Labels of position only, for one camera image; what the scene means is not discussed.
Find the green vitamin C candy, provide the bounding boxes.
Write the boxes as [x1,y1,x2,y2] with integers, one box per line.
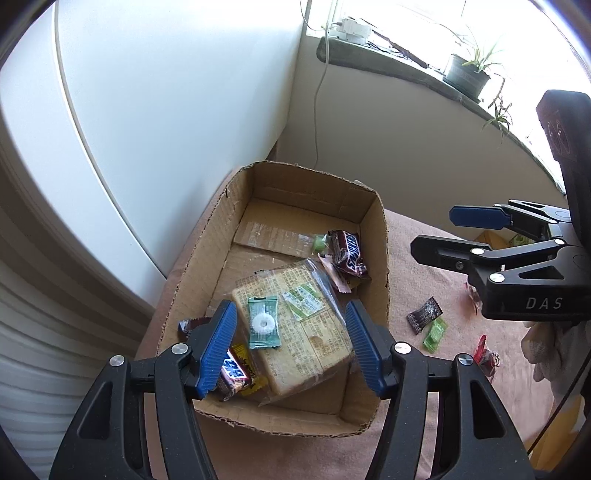
[423,317,448,353]

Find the cracker pack in clear bag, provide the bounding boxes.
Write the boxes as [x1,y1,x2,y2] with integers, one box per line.
[211,260,353,406]

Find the black candy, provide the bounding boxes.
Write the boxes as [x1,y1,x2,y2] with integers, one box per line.
[406,297,443,335]

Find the brown Snickers bar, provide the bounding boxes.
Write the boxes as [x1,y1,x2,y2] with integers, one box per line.
[329,230,369,278]

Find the green mint ring candy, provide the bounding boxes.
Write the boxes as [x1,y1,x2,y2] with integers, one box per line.
[249,296,281,350]

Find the pink table cloth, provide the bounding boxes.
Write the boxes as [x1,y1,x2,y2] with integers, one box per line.
[133,179,574,480]

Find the black tracker mount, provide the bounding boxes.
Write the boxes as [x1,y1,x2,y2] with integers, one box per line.
[536,90,590,225]

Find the red date snack pack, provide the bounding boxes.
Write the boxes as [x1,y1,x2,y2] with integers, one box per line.
[473,335,501,381]
[465,282,483,315]

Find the brown cardboard box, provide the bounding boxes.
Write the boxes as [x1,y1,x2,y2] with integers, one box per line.
[158,161,390,438]

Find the potted plant dark pot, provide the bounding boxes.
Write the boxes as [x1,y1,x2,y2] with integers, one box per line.
[441,24,497,103]

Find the white power strip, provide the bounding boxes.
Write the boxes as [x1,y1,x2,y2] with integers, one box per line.
[329,18,372,45]

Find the purple-wrapped chocolate bar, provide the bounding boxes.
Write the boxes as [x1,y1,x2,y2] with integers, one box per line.
[177,317,249,402]

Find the small green candy in box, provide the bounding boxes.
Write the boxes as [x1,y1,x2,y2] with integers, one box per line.
[311,234,329,254]

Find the hanging white cable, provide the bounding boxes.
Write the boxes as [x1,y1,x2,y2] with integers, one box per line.
[313,22,332,169]

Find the pink candy wrapper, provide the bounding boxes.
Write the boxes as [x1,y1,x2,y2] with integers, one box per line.
[318,254,352,294]

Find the white gloved hand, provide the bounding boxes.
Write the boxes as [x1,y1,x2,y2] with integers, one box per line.
[521,321,590,401]

